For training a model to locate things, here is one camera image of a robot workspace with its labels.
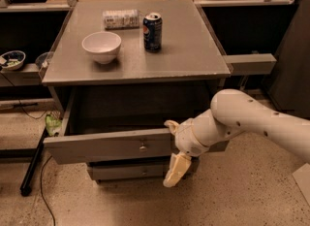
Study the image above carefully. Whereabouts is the black table leg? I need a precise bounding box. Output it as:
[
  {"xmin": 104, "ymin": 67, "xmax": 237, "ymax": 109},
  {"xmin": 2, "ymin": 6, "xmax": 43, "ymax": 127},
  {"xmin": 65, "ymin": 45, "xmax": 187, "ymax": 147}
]
[{"xmin": 19, "ymin": 129, "xmax": 47, "ymax": 197}]

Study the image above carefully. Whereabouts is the grey drawer cabinet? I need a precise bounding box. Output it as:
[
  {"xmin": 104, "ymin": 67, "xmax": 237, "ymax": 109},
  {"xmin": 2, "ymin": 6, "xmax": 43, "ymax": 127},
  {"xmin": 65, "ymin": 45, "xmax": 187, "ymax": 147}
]
[{"xmin": 42, "ymin": 0, "xmax": 233, "ymax": 184}]

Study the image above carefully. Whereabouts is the left grey shelf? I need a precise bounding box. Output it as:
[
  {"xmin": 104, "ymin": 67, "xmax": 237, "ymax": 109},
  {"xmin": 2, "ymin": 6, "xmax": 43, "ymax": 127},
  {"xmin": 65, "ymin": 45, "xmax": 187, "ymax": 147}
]
[{"xmin": 0, "ymin": 63, "xmax": 42, "ymax": 87}]

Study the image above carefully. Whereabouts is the black floor cable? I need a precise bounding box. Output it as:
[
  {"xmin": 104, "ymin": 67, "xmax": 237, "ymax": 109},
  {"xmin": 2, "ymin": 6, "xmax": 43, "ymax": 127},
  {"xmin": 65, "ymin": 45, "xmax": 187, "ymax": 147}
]
[{"xmin": 39, "ymin": 155, "xmax": 57, "ymax": 226}]

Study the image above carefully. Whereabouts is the small glass bowl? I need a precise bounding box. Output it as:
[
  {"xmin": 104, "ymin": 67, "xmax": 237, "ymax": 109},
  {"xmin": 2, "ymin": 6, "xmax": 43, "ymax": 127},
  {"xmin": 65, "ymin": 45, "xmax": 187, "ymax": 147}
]
[{"xmin": 35, "ymin": 51, "xmax": 54, "ymax": 69}]

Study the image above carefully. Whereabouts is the lying silver can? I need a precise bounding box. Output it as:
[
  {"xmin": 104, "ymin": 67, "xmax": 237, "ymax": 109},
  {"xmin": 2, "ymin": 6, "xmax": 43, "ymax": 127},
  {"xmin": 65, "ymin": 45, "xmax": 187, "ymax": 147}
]
[{"xmin": 103, "ymin": 10, "xmax": 140, "ymax": 29}]

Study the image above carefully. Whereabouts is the green snack bag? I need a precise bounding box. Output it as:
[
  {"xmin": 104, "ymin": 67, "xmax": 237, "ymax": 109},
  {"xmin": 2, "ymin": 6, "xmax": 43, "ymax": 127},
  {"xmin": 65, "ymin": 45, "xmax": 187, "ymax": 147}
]
[{"xmin": 45, "ymin": 114, "xmax": 62, "ymax": 137}]

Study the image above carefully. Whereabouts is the blue patterned bowl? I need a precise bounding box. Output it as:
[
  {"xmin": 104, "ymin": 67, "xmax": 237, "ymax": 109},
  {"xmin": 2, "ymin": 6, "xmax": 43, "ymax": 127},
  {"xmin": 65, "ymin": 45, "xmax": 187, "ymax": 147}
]
[{"xmin": 0, "ymin": 50, "xmax": 26, "ymax": 71}]

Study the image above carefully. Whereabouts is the grey side shelf beam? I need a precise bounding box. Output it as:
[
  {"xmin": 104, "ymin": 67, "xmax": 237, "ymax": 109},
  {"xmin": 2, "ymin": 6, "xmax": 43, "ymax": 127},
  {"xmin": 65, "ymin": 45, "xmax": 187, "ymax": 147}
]
[{"xmin": 224, "ymin": 53, "xmax": 276, "ymax": 76}]

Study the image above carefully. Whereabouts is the blue pepsi can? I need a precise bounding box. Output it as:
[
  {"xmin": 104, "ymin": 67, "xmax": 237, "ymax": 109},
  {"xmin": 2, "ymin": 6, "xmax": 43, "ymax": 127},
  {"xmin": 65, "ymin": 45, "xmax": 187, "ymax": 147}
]
[{"xmin": 143, "ymin": 12, "xmax": 163, "ymax": 51}]

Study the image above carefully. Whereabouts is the white ceramic bowl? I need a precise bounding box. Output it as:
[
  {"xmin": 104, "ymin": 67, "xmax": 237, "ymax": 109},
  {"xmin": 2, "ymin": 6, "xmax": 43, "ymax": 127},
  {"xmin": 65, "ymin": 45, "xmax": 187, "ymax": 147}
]
[{"xmin": 81, "ymin": 31, "xmax": 122, "ymax": 64}]

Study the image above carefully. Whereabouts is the grey top drawer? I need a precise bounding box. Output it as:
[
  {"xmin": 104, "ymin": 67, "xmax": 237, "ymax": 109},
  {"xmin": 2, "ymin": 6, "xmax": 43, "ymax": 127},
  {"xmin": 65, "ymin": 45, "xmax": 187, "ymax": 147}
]
[{"xmin": 45, "ymin": 83, "xmax": 210, "ymax": 164}]

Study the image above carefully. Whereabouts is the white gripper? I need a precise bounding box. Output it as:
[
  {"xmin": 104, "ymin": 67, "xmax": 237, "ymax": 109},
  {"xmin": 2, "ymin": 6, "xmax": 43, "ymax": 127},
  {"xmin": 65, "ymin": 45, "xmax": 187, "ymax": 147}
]
[{"xmin": 163, "ymin": 118, "xmax": 209, "ymax": 188}]

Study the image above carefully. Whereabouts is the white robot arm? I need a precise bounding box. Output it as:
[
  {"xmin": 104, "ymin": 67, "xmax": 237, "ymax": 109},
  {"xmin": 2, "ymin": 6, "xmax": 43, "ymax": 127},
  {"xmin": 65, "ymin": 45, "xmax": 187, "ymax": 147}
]
[{"xmin": 163, "ymin": 89, "xmax": 310, "ymax": 187}]

